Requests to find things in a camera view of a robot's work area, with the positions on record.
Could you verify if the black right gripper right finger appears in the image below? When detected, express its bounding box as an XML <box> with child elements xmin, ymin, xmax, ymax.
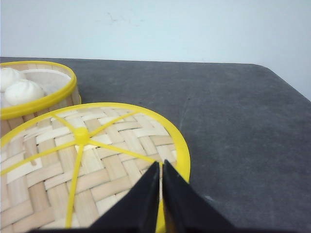
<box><xmin>163</xmin><ymin>160</ymin><xmax>235</xmax><ymax>230</ymax></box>

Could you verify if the bamboo steamer basket dark slat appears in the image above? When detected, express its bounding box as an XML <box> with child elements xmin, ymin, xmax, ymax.
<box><xmin>0</xmin><ymin>61</ymin><xmax>81</xmax><ymax>135</ymax></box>

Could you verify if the woven bamboo steamer lid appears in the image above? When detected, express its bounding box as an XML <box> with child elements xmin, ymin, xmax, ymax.
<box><xmin>0</xmin><ymin>102</ymin><xmax>190</xmax><ymax>233</ymax></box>

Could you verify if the white steamed bun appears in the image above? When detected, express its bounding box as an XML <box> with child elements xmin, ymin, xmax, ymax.
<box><xmin>0</xmin><ymin>67</ymin><xmax>21</xmax><ymax>92</ymax></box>
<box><xmin>4</xmin><ymin>79</ymin><xmax>45</xmax><ymax>106</ymax></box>

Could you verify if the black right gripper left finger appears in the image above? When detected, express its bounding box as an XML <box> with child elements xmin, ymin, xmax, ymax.
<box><xmin>90</xmin><ymin>162</ymin><xmax>159</xmax><ymax>230</ymax></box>

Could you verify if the white cloth steamer liner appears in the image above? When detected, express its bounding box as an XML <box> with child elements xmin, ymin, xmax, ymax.
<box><xmin>21</xmin><ymin>69</ymin><xmax>71</xmax><ymax>96</ymax></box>

